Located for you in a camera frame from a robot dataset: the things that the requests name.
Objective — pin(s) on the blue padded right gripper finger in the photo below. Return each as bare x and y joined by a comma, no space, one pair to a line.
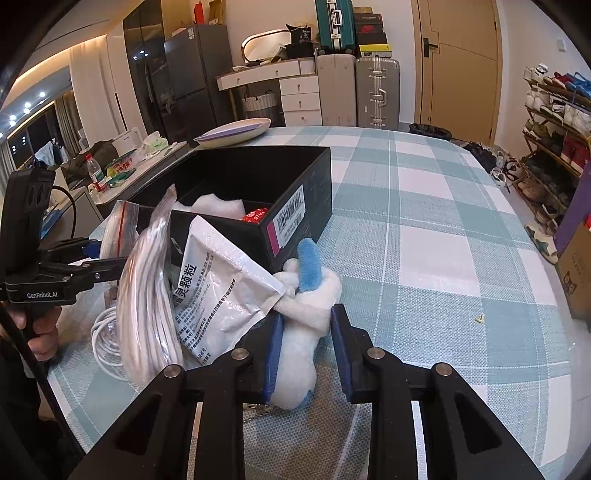
72,250

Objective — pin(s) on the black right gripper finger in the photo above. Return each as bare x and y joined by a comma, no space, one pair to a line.
97,272

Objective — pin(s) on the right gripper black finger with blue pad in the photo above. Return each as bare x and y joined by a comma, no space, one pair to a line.
423,418
189,423

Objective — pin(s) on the bag of striped rope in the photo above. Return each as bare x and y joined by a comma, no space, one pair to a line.
135,337

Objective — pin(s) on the white cotton pad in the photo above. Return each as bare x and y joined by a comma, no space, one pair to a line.
213,206

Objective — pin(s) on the white medicine granule packet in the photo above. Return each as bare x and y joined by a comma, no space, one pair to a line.
221,293

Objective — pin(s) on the red white balloon glue bag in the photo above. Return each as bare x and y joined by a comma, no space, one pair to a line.
255,216

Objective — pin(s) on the white plush toy blue ear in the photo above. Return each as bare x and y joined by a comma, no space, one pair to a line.
311,291

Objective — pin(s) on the person's left hand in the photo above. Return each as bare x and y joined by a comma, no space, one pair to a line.
44,345

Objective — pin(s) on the grey coffee table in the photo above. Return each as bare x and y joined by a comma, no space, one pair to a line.
89,212

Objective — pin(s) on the plastic water bottle red label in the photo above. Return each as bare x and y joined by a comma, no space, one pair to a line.
95,173

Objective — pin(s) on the white electric kettle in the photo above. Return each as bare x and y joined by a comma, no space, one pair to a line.
128,141

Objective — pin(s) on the white oval plate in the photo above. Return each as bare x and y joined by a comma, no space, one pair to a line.
234,133

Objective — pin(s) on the black cardboard box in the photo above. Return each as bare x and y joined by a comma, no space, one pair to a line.
293,183

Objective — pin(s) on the green camo slipper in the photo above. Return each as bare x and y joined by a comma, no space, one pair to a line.
544,243

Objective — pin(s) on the black refrigerator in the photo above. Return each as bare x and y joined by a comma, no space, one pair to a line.
196,57

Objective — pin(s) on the tall dark glass cabinet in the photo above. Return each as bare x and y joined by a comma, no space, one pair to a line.
144,42

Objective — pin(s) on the woven laundry basket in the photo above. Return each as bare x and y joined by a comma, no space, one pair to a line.
262,106

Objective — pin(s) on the oval mirror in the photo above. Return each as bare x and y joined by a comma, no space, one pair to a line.
265,46

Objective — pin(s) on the white drawer desk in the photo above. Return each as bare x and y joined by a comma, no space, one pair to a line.
299,90

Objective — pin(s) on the black trash bag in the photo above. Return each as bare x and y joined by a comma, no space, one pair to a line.
430,131

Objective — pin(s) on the beige suitcase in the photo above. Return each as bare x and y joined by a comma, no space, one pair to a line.
337,82

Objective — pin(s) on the wooden shoe rack with shoes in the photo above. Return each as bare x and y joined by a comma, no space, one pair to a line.
557,134

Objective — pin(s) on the silver suitcase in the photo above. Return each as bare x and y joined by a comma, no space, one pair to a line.
378,93

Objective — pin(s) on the teal suitcase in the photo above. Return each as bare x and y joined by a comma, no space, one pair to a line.
336,29

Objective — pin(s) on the stack of shoe boxes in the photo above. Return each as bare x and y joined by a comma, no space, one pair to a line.
371,36

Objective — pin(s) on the tan wooden door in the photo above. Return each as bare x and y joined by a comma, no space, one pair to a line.
459,67

